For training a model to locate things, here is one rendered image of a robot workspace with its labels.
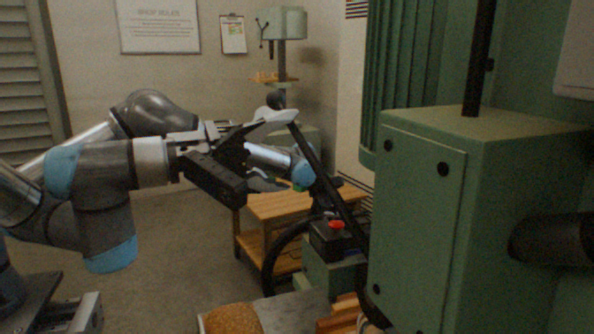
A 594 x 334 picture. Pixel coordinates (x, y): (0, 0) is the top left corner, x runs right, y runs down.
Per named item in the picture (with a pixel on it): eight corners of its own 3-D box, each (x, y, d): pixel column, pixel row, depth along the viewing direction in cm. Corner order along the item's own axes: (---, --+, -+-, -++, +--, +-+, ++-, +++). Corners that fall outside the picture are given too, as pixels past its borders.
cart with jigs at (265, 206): (313, 234, 274) (315, 150, 254) (361, 275, 226) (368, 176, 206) (227, 257, 244) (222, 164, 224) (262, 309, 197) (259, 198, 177)
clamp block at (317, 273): (359, 258, 86) (361, 223, 83) (393, 294, 74) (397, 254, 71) (299, 271, 81) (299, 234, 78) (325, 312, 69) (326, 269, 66)
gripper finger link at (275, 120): (279, 84, 59) (232, 118, 59) (292, 101, 54) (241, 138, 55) (289, 98, 61) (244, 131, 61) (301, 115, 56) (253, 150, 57)
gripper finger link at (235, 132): (257, 109, 55) (209, 143, 55) (260, 114, 54) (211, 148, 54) (273, 130, 58) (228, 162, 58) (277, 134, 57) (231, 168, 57)
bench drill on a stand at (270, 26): (293, 191, 352) (293, 11, 303) (326, 217, 300) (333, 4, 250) (244, 201, 332) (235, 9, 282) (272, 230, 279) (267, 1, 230)
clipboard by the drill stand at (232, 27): (245, 53, 343) (243, 13, 332) (247, 53, 338) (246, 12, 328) (221, 53, 333) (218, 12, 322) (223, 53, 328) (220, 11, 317)
